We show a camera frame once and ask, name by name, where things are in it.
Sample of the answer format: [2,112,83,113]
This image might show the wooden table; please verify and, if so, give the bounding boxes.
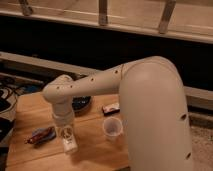
[6,93,128,171]

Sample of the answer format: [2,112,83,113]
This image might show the metal railing post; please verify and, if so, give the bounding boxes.
[98,0,108,26]
[158,0,176,34]
[19,0,33,16]

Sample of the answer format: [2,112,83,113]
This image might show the translucent plastic cup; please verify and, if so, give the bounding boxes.
[102,117,123,141]

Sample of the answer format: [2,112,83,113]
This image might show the metal railing post middle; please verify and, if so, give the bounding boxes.
[98,0,108,26]

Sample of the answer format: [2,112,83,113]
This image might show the blue cloth pad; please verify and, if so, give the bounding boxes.
[29,127,56,145]

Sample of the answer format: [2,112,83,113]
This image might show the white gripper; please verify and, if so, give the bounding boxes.
[52,114,74,141]

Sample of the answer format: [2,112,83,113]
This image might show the metal railing post left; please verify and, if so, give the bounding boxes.
[19,0,33,16]

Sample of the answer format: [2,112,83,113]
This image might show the red multitool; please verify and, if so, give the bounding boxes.
[25,127,52,144]

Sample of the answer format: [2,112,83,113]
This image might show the black cables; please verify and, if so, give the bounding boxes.
[0,77,26,114]

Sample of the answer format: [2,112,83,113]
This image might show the dark ceramic bowl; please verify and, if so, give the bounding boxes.
[72,96,91,112]

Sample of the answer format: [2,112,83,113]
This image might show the metal railing post right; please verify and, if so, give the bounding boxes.
[158,0,176,34]

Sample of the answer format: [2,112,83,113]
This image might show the white plastic bottle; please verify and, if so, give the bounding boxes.
[60,125,78,154]

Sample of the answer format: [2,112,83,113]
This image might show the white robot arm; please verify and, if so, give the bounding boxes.
[43,56,193,171]

